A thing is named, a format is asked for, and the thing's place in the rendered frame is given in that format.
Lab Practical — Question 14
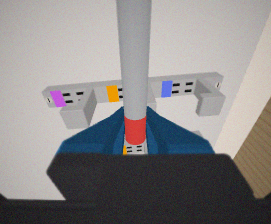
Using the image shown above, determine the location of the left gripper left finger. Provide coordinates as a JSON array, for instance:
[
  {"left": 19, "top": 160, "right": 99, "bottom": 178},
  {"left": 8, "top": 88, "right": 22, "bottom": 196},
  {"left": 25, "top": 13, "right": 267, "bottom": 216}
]
[{"left": 55, "top": 106, "right": 125, "bottom": 155}]

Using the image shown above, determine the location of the grey metal bar with red end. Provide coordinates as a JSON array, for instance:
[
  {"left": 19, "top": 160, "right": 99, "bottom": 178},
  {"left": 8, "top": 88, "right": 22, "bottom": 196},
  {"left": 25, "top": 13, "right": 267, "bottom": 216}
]
[{"left": 116, "top": 0, "right": 152, "bottom": 145}]

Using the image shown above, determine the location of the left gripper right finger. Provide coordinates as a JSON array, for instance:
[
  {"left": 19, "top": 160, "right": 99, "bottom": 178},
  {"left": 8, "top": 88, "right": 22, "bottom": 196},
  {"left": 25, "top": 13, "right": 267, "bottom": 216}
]
[{"left": 146, "top": 106, "right": 215, "bottom": 154}]

